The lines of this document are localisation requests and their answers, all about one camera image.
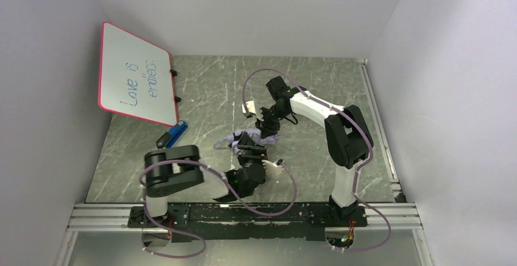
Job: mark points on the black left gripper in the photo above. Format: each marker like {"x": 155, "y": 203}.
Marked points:
{"x": 250, "y": 149}

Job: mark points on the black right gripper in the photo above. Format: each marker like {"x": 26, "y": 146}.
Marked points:
{"x": 267, "y": 122}

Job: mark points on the light purple folding umbrella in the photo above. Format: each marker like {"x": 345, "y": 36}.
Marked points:
{"x": 231, "y": 141}

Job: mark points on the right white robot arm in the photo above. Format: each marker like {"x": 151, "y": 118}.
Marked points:
{"x": 348, "y": 139}

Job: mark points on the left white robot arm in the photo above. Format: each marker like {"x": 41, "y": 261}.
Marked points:
{"x": 163, "y": 181}

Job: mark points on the blue whiteboard marker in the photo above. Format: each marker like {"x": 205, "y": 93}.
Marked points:
{"x": 171, "y": 136}

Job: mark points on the red framed whiteboard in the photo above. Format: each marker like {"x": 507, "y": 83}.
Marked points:
{"x": 135, "y": 77}

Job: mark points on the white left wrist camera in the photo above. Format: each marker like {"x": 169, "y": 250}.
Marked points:
{"x": 273, "y": 169}

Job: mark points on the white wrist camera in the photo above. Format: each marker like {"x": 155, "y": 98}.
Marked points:
{"x": 273, "y": 169}
{"x": 248, "y": 109}

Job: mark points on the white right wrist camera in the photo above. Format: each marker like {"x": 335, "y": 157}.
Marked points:
{"x": 248, "y": 109}

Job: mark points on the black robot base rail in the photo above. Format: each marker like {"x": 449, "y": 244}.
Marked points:
{"x": 214, "y": 221}

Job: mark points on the aluminium frame rail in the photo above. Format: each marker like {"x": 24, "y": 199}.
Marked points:
{"x": 104, "y": 217}

